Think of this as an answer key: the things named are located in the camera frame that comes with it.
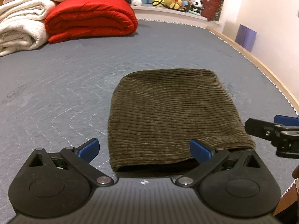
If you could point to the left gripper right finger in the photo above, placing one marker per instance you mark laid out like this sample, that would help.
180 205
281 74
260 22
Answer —
200 151

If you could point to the panda plush toy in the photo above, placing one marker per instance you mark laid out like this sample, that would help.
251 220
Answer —
197 6

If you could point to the purple box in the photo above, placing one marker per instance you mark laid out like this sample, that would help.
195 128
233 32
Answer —
245 37

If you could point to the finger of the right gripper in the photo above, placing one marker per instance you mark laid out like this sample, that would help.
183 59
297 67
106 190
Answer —
286 120
260 129

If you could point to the grey quilted mattress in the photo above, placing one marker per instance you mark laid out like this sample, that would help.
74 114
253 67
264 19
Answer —
59 95

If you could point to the cream folded blanket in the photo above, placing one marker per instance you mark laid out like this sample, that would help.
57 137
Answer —
23 25

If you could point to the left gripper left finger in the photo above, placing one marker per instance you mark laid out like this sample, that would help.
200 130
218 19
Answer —
89 150

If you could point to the red folded blanket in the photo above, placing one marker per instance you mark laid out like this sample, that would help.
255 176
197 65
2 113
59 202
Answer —
74 19

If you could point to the yellow plush toy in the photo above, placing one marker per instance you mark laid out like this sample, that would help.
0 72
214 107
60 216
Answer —
180 5

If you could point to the olive corduroy pants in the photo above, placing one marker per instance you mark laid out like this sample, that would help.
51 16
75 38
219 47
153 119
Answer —
154 114

